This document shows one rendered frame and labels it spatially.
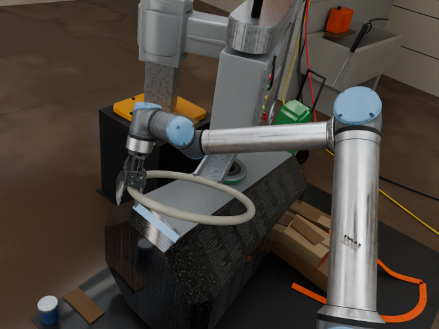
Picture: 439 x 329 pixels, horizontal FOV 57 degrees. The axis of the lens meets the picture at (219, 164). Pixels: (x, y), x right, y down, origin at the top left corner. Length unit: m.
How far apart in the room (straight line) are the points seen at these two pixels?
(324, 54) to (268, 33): 3.06
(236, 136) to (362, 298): 0.63
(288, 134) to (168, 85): 1.55
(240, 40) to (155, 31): 0.85
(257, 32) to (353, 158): 0.87
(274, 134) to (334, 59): 3.53
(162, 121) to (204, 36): 1.30
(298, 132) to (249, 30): 0.64
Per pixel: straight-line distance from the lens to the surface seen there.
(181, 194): 2.08
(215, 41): 2.52
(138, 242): 2.05
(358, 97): 1.11
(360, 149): 1.06
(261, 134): 1.29
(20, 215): 3.24
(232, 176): 2.16
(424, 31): 6.73
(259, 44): 1.78
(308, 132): 1.26
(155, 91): 2.75
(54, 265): 2.86
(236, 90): 1.89
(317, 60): 4.87
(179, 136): 1.28
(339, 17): 5.07
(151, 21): 2.52
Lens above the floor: 2.15
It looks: 35 degrees down
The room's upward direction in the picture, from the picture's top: 10 degrees clockwise
